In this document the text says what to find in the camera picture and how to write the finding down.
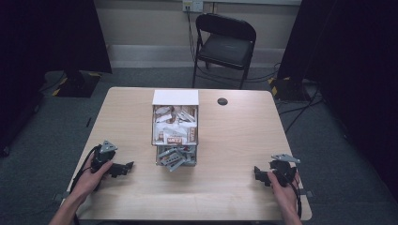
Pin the pile of grey sachets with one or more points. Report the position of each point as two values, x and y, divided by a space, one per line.
175 157

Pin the grey table clamp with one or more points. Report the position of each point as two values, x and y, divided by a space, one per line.
308 192

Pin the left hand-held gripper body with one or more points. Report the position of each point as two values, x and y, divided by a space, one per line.
104 154

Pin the black curtain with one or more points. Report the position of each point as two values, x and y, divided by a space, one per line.
37 47
356 56

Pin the small clear box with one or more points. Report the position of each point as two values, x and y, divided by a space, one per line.
158 156

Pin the black table grommet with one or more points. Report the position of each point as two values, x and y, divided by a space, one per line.
222 101

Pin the small dark floor strip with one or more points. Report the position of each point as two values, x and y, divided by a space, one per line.
88 122

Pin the person's left hand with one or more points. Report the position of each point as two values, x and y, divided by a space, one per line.
89 181

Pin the white wall socket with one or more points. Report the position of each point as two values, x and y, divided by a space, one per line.
192 5

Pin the black folding chair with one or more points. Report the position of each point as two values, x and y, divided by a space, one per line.
226 47

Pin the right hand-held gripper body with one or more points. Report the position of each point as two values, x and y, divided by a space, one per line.
283 170

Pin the pile of white brown sachets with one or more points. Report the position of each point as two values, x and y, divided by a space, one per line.
175 125

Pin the white cardboard box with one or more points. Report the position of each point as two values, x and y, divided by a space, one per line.
175 97

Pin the person's right hand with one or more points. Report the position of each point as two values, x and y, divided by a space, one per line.
284 197

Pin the black stand base yellow tape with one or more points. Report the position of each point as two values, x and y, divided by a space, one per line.
78 84
287 89

